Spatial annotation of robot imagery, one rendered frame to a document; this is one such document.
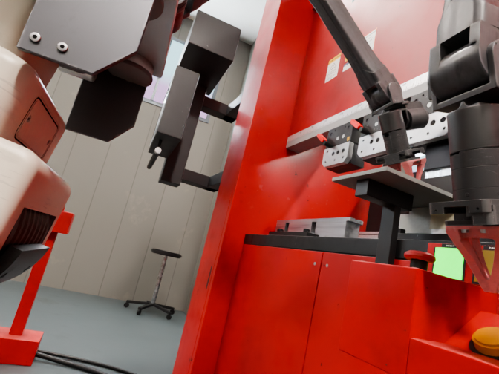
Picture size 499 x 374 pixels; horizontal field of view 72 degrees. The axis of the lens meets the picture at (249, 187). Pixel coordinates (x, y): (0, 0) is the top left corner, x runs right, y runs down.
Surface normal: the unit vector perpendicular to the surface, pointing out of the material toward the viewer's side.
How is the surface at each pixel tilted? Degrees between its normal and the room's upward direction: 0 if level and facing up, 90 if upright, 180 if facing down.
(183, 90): 90
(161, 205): 90
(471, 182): 105
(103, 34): 90
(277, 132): 90
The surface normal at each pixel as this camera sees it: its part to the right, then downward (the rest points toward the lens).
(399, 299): -0.87, -0.29
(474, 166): -0.65, -0.07
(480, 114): -0.45, -0.09
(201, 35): 0.36, -0.13
